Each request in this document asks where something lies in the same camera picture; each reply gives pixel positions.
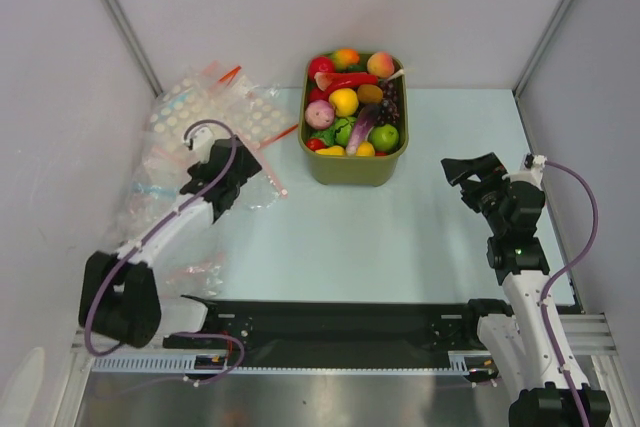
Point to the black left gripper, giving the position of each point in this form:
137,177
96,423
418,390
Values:
248,167

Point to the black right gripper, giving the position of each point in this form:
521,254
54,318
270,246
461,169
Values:
480,185

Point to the clear zip top bag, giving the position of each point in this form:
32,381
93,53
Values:
252,180

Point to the purple toy eggplant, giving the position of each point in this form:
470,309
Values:
365,122

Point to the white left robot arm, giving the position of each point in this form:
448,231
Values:
120,304

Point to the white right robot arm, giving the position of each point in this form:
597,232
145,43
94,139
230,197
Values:
524,334

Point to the dotted clear zip bag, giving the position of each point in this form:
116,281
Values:
253,113

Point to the pile of clear zip bags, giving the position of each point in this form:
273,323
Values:
140,197

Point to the red toy tomato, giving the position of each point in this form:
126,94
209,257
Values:
315,144

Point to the pink toy onion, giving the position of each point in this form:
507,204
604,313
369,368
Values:
319,115

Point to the yellow toy banana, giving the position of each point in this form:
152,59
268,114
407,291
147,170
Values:
335,150

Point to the green toy apple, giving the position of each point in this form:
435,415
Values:
384,138

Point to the dark purple toy grapes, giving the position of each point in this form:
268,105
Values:
389,111

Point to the green toy watermelon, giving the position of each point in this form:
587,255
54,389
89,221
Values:
342,130

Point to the yellow toy lemon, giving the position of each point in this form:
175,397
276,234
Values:
365,149

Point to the toy watermelon slice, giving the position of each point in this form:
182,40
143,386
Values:
324,79

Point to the olive green plastic bin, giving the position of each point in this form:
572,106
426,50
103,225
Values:
355,170

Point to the yellow toy apple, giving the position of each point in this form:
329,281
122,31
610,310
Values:
344,102

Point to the red toy apple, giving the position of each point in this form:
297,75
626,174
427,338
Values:
320,64

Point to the red toy chili pepper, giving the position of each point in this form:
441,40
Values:
349,81

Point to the brown toy kiwi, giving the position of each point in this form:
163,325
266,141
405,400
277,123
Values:
369,94

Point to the peach toy fruit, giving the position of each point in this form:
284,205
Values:
381,64

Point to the orange green toy mango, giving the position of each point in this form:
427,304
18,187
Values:
343,58

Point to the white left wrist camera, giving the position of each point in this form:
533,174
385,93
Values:
199,138

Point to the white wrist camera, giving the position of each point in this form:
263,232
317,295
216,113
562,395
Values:
199,138
531,170

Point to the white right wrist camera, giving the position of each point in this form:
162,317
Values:
531,170

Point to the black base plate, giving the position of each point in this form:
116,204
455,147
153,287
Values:
342,333

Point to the aluminium frame rail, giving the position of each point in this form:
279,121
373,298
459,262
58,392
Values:
588,334

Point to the white slotted cable duct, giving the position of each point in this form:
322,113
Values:
456,363

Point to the right aluminium corner post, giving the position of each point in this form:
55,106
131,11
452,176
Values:
556,21

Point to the aluminium corner post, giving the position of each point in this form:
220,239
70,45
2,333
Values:
556,21
132,43

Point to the left aluminium corner post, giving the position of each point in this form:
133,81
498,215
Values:
132,43

